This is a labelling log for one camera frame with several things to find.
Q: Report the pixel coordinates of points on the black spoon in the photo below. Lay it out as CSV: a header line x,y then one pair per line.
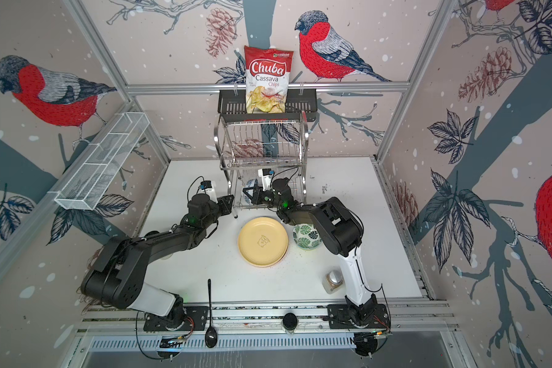
x,y
211,334

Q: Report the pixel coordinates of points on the white wire mesh basket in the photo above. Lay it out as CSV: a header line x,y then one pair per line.
x,y
105,158

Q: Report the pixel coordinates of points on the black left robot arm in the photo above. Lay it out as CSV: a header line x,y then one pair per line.
x,y
117,277

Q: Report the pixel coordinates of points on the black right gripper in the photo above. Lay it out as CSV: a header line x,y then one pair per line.
x,y
257,199

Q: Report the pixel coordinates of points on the black lid jar on rail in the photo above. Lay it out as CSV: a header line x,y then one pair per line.
x,y
290,323

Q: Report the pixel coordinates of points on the black wall shelf basket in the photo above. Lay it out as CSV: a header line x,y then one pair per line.
x,y
299,102

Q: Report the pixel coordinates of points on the silver lid spice jar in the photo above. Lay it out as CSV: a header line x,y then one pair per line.
x,y
332,281

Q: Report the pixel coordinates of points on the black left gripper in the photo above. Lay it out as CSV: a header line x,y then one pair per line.
x,y
224,203

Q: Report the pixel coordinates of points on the chrome two-tier dish rack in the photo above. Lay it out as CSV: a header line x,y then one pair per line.
x,y
245,147

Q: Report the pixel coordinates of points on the blue floral white bowl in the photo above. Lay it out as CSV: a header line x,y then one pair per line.
x,y
247,197

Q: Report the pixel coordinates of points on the yellow cream plate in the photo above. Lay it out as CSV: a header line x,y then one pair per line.
x,y
263,242

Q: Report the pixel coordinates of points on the red cassava chips bag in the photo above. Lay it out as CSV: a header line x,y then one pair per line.
x,y
267,76

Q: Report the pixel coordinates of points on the green leaf pattern bowl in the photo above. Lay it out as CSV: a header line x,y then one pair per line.
x,y
306,237

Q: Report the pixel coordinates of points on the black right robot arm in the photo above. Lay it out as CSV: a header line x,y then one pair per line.
x,y
341,233

